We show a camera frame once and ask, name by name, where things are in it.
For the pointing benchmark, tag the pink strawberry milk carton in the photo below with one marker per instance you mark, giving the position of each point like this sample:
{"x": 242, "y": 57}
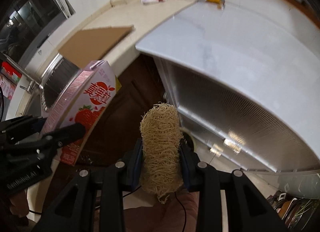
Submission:
{"x": 83, "y": 101}

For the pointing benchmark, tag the person's left hand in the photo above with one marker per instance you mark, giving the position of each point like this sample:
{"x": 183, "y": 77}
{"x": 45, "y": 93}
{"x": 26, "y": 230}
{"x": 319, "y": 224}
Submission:
{"x": 19, "y": 204}

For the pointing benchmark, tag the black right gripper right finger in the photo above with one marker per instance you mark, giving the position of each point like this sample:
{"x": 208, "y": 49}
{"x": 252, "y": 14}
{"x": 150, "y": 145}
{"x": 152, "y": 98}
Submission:
{"x": 188, "y": 163}

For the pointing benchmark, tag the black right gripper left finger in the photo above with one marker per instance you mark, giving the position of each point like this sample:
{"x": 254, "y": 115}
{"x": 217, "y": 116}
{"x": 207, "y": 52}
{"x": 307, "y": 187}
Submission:
{"x": 134, "y": 167}

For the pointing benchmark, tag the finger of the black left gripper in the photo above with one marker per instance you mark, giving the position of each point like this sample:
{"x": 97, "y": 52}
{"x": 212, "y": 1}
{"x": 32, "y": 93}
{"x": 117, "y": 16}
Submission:
{"x": 64, "y": 136}

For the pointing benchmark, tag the stainless steel sink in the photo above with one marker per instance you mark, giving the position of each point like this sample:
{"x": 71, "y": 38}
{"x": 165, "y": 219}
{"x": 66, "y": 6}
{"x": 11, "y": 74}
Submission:
{"x": 35, "y": 96}

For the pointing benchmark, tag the white washing machine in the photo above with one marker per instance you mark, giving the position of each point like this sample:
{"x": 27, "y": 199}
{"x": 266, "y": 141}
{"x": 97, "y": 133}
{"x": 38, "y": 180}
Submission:
{"x": 242, "y": 85}

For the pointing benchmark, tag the brown cardboard sheet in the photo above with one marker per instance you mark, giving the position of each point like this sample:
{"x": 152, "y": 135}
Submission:
{"x": 92, "y": 44}

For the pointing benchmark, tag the beige loofah scrubbing pad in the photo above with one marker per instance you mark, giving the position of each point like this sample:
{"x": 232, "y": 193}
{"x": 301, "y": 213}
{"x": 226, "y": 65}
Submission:
{"x": 161, "y": 135}

